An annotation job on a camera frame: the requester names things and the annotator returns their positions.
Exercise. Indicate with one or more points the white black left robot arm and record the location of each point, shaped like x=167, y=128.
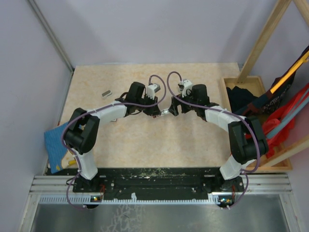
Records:
x=81, y=132

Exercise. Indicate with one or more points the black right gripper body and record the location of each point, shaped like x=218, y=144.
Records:
x=186, y=104

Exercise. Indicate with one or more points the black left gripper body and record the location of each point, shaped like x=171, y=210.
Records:
x=147, y=101

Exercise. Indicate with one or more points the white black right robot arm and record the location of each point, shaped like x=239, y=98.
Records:
x=246, y=137

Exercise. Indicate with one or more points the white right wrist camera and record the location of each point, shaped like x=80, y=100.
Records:
x=185, y=87

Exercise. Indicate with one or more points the wooden frame beam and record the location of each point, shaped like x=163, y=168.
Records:
x=274, y=18

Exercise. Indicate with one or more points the red cloth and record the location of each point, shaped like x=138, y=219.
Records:
x=280, y=122

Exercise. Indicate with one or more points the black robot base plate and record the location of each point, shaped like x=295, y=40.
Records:
x=158, y=183

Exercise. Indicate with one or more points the blue yellow cartoon cloth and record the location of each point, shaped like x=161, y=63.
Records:
x=58, y=156

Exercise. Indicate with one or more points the aluminium rail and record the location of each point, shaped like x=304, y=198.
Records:
x=53, y=189

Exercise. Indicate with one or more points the pink white mini stapler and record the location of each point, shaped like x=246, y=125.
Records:
x=164, y=112

